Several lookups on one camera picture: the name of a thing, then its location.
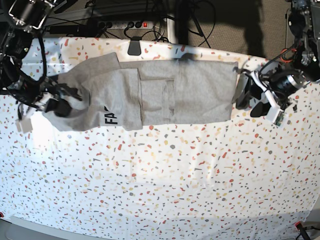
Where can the black power adapter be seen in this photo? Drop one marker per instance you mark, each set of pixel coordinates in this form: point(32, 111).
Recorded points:
point(67, 29)

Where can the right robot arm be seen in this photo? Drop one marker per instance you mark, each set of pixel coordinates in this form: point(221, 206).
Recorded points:
point(24, 20)

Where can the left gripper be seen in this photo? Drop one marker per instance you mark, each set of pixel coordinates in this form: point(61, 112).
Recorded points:
point(283, 82)

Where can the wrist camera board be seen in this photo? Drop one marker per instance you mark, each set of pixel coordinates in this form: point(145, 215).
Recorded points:
point(277, 116)
point(24, 125)

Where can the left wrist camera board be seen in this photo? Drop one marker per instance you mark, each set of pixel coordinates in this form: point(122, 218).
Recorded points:
point(277, 116)

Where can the black table clamp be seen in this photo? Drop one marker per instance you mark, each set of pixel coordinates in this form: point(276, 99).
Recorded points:
point(134, 48)

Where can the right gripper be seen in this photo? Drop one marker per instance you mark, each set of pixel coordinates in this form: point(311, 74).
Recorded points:
point(40, 96)

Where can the red clamp right corner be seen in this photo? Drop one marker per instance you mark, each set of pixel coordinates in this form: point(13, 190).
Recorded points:
point(299, 226)

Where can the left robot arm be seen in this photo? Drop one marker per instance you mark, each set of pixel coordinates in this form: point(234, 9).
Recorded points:
point(294, 68)

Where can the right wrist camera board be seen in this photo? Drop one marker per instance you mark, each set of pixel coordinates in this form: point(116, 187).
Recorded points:
point(24, 125)

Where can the white power strip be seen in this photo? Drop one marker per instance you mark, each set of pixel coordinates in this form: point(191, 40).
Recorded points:
point(121, 25)

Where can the grey T-shirt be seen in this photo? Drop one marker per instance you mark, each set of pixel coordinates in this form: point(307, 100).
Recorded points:
point(142, 93)

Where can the white metal table leg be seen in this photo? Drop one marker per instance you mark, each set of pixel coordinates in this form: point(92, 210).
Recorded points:
point(171, 33)

